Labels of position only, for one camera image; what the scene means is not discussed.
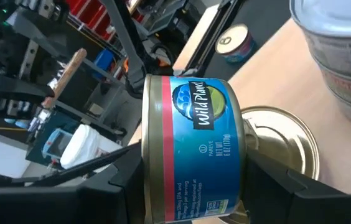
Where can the white lid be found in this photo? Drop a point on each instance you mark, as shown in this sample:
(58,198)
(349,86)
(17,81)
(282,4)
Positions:
(284,140)

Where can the light blue device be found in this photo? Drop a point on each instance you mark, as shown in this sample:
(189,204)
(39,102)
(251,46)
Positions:
(54,144)

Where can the red storage bins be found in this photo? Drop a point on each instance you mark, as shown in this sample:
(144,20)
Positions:
(94,18)

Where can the blue Wild Planet salmon can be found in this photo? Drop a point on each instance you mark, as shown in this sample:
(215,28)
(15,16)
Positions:
(200,140)
(231,39)

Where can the white plastic bag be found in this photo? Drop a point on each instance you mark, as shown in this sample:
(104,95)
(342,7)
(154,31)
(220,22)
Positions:
(83,146)

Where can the grey metal storage rack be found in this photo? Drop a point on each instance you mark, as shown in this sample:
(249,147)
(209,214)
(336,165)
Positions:
(125,40)

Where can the blue storage bin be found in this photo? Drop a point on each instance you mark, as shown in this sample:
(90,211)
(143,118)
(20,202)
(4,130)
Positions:
(104,59)

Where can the wooden shelf black metal legs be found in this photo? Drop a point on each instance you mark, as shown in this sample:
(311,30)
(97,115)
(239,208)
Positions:
(287,77)

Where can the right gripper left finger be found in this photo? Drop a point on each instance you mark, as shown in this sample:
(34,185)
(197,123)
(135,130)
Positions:
(69,205)

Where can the black table frame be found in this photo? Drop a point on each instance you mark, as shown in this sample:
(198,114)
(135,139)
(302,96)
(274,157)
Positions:
(208,46)

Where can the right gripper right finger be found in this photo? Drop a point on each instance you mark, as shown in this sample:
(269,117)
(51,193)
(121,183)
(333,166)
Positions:
(303,205)

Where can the light wooden side board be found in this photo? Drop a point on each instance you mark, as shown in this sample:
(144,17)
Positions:
(198,37)

